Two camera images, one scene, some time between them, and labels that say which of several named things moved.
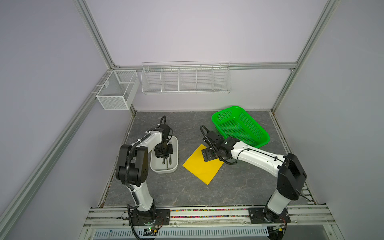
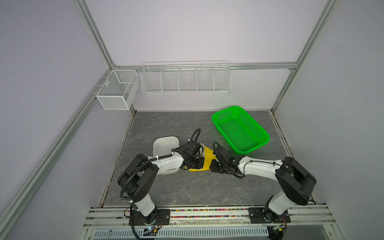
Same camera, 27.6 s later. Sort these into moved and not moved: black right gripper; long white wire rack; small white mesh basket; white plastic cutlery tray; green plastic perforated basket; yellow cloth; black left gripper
Moved: yellow cloth; black right gripper; black left gripper
Not moved: small white mesh basket; white plastic cutlery tray; long white wire rack; green plastic perforated basket
